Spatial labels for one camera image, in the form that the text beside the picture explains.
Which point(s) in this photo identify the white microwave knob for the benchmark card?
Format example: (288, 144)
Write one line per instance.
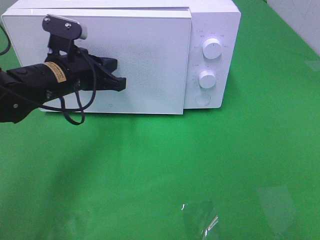
(212, 48)
(207, 79)

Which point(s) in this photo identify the white microwave oven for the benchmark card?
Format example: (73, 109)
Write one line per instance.
(209, 19)

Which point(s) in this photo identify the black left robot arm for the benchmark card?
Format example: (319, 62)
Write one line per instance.
(23, 90)

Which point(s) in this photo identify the white microwave door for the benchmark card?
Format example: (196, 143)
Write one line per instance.
(151, 46)

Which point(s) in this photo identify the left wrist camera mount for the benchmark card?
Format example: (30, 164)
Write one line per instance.
(63, 33)

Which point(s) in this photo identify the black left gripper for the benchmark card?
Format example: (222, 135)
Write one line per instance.
(80, 73)

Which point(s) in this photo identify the round microwave door button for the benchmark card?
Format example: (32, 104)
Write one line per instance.
(203, 99)

